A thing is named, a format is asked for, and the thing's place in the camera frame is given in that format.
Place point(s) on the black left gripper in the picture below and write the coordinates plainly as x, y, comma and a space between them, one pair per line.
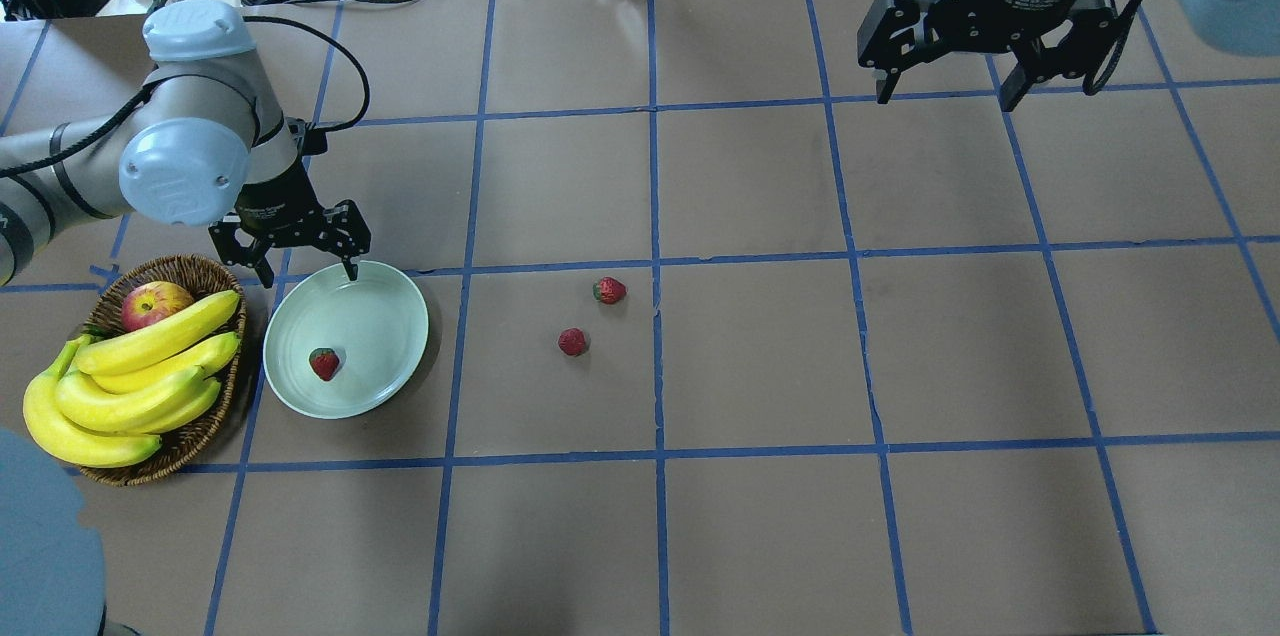
277, 201

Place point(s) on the red strawberry green leaves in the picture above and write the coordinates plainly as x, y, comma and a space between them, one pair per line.
324, 362

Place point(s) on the red strawberry green top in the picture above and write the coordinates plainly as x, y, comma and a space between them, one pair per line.
608, 290

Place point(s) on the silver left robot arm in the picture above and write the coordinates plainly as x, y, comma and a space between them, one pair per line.
203, 143

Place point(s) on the light green plate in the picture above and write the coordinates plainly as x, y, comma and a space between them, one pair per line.
379, 326

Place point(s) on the brown wicker basket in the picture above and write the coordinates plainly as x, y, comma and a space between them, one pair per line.
201, 276

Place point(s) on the red yellow apple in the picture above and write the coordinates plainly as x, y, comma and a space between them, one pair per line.
152, 302

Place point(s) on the small hidden yellow banana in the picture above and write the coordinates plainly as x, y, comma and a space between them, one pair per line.
190, 411

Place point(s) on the top yellow banana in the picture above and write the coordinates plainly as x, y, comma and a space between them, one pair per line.
153, 344

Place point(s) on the red strawberry without leaves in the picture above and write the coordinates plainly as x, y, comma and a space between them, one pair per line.
573, 342

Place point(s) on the bottom yellow banana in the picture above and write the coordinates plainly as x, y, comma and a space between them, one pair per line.
64, 439

